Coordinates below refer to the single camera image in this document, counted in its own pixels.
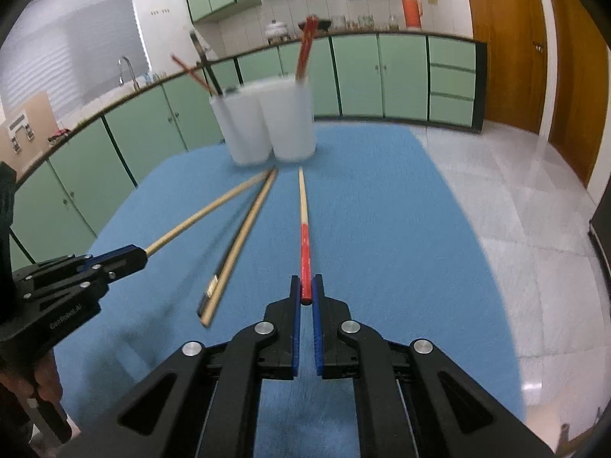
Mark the white cooking pot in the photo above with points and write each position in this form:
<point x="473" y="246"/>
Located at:
<point x="276" y="29"/>

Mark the light wooden chopstick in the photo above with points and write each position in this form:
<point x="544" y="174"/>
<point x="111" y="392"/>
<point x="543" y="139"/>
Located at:
<point x="205" y="214"/>

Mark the blue table mat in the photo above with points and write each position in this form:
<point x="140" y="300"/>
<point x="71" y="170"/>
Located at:
<point x="382" y="248"/>

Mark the orange thermos flask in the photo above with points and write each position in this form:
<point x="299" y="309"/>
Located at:
<point x="412" y="12"/>

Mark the brown wooden door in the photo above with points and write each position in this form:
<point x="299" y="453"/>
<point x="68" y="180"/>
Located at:
<point x="506" y="47"/>
<point x="577" y="86"/>

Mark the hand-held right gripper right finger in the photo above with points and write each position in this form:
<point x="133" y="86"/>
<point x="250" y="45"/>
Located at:
<point x="319" y="338"/>

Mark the brown wooden chopstick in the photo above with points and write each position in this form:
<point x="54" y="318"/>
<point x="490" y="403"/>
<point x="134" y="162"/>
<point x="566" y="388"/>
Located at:
<point x="240" y="253"/>

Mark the black chopstick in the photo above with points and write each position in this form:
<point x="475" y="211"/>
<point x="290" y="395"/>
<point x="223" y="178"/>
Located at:
<point x="224" y="265"/>

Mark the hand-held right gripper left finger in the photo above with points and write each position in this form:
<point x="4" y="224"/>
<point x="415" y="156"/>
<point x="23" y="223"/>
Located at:
<point x="296" y="334"/>

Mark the black wok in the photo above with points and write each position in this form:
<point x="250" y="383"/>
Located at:
<point x="323" y="24"/>

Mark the row of wall switches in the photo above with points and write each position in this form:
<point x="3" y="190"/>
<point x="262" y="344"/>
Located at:
<point x="160" y="11"/>

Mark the green base cabinet unit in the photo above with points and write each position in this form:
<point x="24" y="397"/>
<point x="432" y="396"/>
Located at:
<point x="401" y="76"/>

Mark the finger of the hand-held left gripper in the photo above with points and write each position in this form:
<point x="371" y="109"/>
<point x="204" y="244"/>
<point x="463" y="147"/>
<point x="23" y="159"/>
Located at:
<point x="126" y="262"/>
<point x="112" y="252"/>

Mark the grey window blinds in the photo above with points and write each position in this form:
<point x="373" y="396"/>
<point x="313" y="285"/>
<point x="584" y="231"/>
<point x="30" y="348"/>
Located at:
<point x="71" y="43"/>

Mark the dark brown countertop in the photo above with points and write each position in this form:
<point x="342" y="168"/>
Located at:
<point x="143" y="85"/>

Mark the steel kitchen faucet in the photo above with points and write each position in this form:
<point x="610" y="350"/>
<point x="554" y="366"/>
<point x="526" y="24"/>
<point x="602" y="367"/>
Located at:
<point x="129" y="69"/>

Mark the dark blue chopstick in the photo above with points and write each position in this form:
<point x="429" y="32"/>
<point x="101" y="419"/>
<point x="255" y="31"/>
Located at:
<point x="205" y="64"/>

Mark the red cloth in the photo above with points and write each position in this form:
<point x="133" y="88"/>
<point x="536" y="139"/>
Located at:
<point x="59" y="134"/>

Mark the red patterned white chopstick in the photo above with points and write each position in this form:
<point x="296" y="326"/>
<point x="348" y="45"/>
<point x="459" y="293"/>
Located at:
<point x="310" y="33"/>
<point x="305" y="257"/>
<point x="300" y="64"/>

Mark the white device on cardboard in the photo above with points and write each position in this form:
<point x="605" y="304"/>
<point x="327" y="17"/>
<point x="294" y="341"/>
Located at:
<point x="20" y="129"/>

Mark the person's left hand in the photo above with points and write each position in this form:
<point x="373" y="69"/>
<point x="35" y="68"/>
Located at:
<point x="47" y="384"/>

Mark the light chopstick plain red end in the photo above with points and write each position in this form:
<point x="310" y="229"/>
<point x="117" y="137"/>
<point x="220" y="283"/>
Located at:
<point x="191" y="75"/>

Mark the small glass jar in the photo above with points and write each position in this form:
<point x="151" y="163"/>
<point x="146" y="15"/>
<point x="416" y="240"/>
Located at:
<point x="393" y="22"/>

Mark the white two-compartment utensil holder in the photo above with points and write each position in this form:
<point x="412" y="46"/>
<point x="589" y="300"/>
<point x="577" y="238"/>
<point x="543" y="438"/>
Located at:
<point x="291" y="124"/>

